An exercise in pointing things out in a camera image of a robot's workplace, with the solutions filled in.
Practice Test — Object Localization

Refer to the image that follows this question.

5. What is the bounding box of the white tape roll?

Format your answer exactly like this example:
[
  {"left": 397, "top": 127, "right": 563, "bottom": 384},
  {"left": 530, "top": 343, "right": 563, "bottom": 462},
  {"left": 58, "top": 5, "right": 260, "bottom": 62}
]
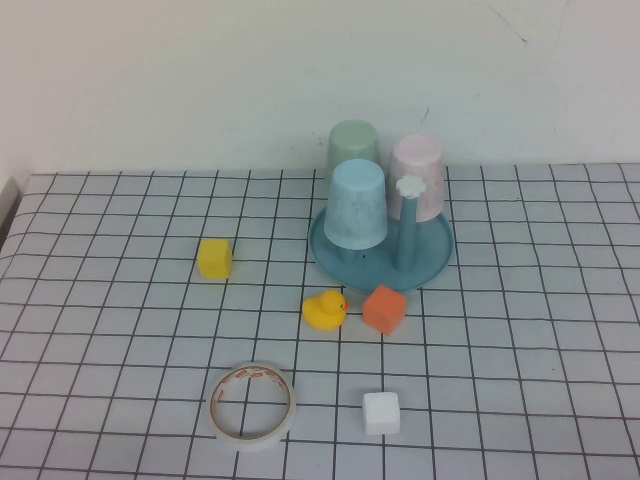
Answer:
[{"left": 208, "top": 360, "right": 298, "bottom": 454}]

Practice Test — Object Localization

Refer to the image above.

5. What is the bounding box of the grey table edge strip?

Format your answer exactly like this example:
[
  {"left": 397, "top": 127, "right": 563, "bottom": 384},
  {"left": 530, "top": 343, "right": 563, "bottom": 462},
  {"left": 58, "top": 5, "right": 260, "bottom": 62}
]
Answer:
[{"left": 0, "top": 177, "right": 24, "bottom": 246}]

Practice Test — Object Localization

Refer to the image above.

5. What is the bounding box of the pale pink plastic cup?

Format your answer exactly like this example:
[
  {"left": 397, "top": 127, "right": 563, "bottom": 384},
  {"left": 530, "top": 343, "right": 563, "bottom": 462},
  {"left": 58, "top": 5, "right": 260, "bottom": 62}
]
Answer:
[{"left": 387, "top": 133, "right": 448, "bottom": 225}]

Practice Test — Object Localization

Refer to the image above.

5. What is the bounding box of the orange foam cube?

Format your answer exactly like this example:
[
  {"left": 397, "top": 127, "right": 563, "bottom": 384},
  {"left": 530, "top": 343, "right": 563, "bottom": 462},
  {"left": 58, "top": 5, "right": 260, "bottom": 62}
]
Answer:
[{"left": 363, "top": 284, "right": 409, "bottom": 336}]

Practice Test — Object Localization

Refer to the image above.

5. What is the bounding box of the light blue plastic cup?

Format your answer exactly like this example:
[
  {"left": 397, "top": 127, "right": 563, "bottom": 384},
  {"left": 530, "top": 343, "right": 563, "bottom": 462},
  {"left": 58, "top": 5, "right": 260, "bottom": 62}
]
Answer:
[{"left": 323, "top": 159, "right": 390, "bottom": 250}]

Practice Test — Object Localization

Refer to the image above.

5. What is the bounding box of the blue cup stand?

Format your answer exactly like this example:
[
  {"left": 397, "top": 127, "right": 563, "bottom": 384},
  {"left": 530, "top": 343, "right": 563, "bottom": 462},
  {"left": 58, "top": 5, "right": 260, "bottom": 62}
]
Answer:
[{"left": 308, "top": 174, "right": 456, "bottom": 295}]

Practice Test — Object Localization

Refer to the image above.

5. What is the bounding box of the yellow foam cube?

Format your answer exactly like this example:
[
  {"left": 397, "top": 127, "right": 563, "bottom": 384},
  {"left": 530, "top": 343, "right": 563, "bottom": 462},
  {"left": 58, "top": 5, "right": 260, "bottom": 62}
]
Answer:
[{"left": 197, "top": 238, "right": 235, "bottom": 280}]

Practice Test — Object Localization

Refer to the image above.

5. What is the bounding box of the white foam cube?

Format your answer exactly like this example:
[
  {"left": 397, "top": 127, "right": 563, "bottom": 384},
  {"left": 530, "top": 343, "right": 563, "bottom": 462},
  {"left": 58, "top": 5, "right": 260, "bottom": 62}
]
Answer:
[{"left": 363, "top": 391, "right": 403, "bottom": 436}]

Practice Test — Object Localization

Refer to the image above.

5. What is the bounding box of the pale green plastic cup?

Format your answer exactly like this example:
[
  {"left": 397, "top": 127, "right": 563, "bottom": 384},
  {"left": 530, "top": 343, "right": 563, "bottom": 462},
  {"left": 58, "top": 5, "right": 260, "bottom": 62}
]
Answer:
[{"left": 327, "top": 119, "right": 382, "bottom": 184}]

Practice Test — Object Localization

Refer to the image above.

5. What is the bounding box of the yellow rubber duck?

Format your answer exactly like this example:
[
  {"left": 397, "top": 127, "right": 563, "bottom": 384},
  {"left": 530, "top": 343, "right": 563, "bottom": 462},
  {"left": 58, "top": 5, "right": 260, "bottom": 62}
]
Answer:
[{"left": 302, "top": 289, "right": 351, "bottom": 332}]

